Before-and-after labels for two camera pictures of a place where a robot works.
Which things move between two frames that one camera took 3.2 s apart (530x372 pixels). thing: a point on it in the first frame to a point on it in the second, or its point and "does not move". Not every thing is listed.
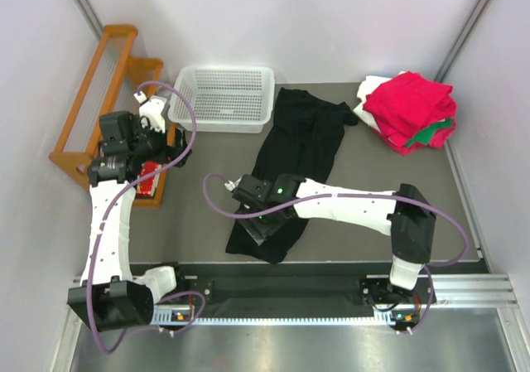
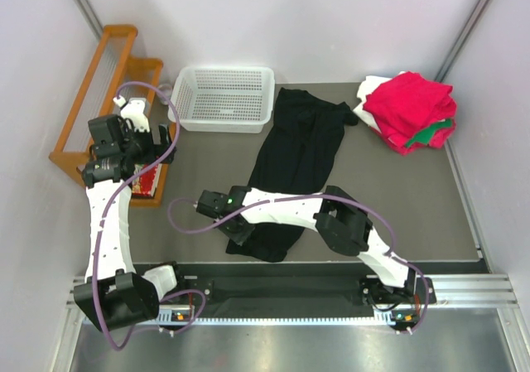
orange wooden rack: x=114 y=82 does not move
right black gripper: x=261 y=231 to x=240 y=238
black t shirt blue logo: x=301 y=136 does not move
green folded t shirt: x=425 y=135 does not move
